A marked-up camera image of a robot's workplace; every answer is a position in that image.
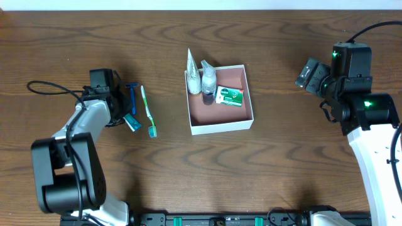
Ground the green Colgate toothpaste tube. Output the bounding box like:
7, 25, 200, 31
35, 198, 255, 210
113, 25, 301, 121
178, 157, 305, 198
124, 113, 141, 132

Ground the blue disposable razor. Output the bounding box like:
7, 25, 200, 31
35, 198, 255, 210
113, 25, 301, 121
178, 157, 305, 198
126, 82, 138, 115

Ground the green and white toothbrush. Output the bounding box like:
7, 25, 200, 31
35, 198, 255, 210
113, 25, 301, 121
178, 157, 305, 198
141, 85, 157, 138

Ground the white shampoo tube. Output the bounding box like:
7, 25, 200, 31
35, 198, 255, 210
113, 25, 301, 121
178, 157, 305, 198
187, 49, 201, 95

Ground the green and white soap box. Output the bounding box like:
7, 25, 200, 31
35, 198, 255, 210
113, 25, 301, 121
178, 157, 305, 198
215, 86, 244, 107

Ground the clear foam pump bottle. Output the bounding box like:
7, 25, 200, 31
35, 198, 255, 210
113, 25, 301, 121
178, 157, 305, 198
201, 60, 217, 105

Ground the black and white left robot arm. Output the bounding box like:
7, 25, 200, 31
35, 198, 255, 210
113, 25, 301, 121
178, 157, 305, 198
31, 68, 136, 225

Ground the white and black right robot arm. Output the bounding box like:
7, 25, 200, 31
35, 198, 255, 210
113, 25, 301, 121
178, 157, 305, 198
295, 42, 401, 225

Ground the white box with pink interior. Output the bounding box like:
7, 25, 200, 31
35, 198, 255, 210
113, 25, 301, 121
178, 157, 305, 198
187, 65, 254, 135

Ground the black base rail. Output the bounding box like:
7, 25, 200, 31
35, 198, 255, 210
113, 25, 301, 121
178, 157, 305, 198
59, 203, 374, 226

